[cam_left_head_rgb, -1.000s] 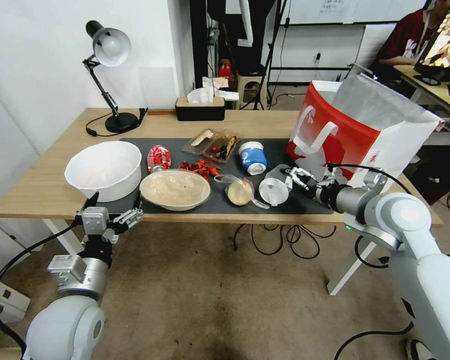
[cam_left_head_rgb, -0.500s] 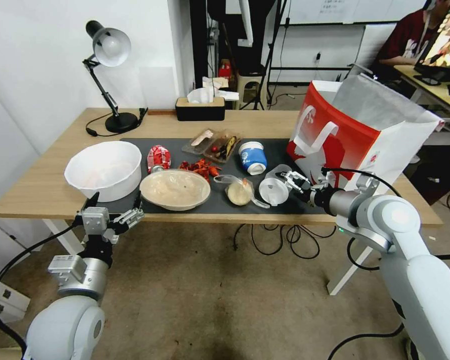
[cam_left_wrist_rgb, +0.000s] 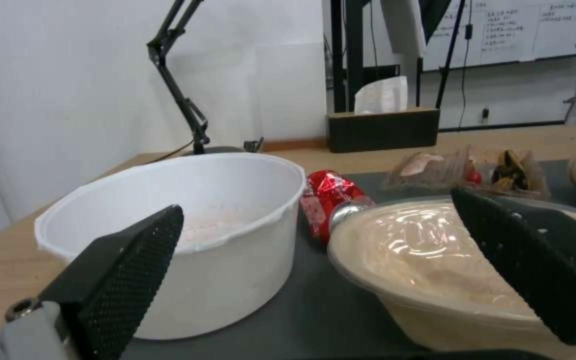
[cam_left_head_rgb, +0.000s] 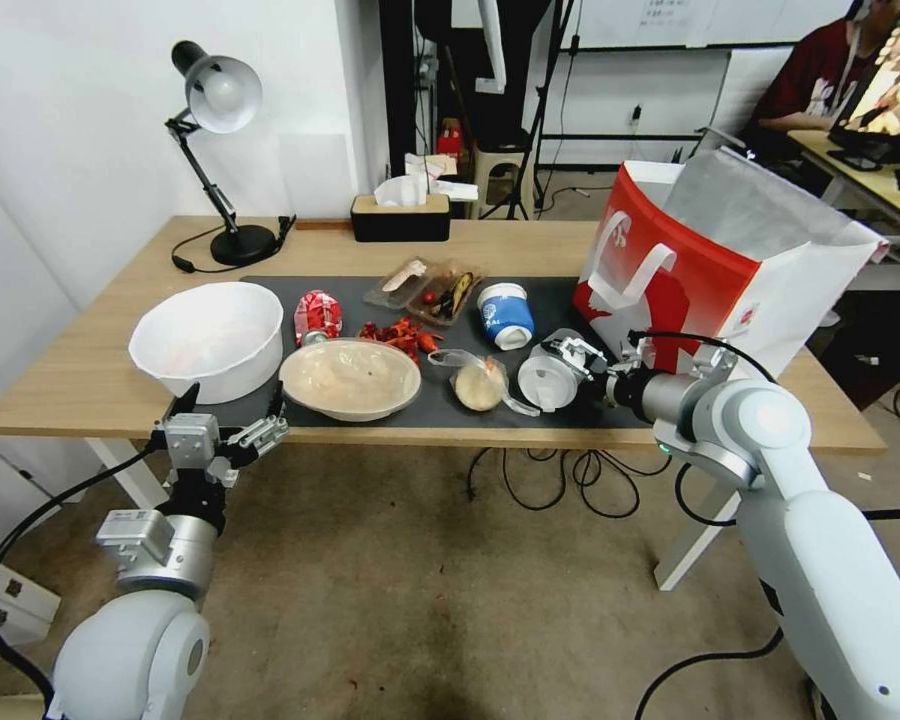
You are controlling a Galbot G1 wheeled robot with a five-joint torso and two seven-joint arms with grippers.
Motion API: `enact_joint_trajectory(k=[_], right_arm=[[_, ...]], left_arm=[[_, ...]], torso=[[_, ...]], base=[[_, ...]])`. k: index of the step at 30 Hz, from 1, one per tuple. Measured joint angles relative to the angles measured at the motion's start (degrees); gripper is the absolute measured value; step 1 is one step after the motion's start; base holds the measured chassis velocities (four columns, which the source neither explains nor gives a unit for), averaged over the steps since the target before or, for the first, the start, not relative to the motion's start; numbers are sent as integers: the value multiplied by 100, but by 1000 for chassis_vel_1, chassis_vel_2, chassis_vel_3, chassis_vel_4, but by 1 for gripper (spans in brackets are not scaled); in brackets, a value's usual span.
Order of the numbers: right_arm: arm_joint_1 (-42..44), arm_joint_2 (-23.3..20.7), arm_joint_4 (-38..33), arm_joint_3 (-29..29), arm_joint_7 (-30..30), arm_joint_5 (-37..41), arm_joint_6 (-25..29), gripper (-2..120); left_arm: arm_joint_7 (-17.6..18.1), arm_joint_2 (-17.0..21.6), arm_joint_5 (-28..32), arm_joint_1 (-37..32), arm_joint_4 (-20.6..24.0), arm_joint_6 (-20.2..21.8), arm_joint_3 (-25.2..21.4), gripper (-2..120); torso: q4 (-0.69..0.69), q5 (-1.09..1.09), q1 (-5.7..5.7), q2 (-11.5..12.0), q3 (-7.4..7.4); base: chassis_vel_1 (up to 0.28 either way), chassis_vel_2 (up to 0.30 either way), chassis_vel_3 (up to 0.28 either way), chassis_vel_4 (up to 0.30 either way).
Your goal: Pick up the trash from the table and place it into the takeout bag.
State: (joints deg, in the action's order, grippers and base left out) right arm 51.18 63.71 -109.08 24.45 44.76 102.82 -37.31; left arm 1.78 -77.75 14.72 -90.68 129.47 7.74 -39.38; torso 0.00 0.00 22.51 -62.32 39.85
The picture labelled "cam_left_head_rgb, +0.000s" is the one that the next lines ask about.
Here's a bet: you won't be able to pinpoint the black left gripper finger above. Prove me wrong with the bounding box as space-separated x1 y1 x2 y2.
221 378 292 472
153 380 203 445

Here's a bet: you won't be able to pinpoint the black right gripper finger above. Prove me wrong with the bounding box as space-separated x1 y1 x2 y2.
619 328 656 371
542 337 598 374

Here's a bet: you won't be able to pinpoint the red and white delivery bag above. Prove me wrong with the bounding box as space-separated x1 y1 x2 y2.
572 147 891 381

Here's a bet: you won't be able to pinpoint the beige takeout bowl clear lid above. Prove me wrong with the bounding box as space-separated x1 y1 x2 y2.
278 338 424 422

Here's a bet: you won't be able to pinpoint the clear plastic takeout box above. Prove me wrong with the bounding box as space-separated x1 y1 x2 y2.
362 256 486 330

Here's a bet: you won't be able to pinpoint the black tissue box wooden lid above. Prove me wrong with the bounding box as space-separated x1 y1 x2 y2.
349 192 452 244

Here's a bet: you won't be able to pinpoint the red fire extinguisher box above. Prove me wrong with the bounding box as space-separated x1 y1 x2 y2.
435 118 467 163

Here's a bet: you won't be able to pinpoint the clear plastic cup with lid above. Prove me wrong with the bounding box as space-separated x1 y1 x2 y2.
516 328 610 416

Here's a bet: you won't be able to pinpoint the large white paper bowl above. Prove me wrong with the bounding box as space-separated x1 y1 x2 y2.
127 281 286 407

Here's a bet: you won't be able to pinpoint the white table leg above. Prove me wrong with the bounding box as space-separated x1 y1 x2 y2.
650 452 745 594
84 437 172 513

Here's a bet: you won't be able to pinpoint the clear plastic clamshell container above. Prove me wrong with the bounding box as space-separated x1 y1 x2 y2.
428 346 543 418

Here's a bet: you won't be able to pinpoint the blue and white paper cup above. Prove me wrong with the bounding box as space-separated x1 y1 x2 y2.
476 281 537 352

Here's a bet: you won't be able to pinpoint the round brown bun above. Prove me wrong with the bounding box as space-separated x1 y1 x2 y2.
455 365 508 413

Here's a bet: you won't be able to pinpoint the black table mat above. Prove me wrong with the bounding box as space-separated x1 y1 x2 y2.
153 274 676 433

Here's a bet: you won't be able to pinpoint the dark eggplant scrap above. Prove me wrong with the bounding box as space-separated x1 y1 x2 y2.
431 272 479 322

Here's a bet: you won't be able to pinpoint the crushed red can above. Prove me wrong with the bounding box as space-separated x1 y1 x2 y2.
293 288 345 349

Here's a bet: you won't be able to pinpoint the pale bone food scrap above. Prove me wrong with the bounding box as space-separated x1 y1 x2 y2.
380 258 430 295

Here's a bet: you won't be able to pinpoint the beige plastic stool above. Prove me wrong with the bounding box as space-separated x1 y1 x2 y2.
469 140 535 222

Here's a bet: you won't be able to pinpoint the white drawer cabinet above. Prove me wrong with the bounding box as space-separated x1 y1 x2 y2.
0 545 63 648

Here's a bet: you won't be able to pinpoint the white papers stack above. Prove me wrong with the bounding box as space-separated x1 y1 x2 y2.
403 152 483 202

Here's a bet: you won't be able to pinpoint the white tissue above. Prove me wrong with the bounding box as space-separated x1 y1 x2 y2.
372 176 430 208

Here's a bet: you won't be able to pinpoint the black tripod stand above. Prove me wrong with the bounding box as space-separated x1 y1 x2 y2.
527 0 580 213

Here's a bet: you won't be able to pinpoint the light wooden desk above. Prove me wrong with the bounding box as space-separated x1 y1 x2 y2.
785 128 900 228

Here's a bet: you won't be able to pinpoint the black and white desk lamp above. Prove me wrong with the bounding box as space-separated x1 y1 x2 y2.
163 38 280 268

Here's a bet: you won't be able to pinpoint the person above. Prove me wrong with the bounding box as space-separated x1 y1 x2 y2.
740 0 898 163

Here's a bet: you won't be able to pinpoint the white whiteboard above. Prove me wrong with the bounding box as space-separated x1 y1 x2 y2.
560 0 900 52

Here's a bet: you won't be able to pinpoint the black computer monitor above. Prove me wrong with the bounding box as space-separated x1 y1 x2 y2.
827 0 900 171

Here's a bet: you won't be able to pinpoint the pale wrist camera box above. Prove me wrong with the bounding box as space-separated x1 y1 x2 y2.
161 412 223 472

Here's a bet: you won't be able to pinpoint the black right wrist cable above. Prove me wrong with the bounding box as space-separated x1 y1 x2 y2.
644 332 783 381

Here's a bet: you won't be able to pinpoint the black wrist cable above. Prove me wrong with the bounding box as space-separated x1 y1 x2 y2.
644 332 783 381
0 434 168 720

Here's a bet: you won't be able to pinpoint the black floor cables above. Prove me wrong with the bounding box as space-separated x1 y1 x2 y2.
463 445 745 528

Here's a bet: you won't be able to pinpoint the black lamp power cord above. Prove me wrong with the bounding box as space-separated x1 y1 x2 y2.
169 214 298 276

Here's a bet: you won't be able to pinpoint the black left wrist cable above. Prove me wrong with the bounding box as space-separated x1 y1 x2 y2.
0 434 168 720

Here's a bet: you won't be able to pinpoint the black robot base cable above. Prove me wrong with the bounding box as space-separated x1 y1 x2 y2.
632 625 787 720

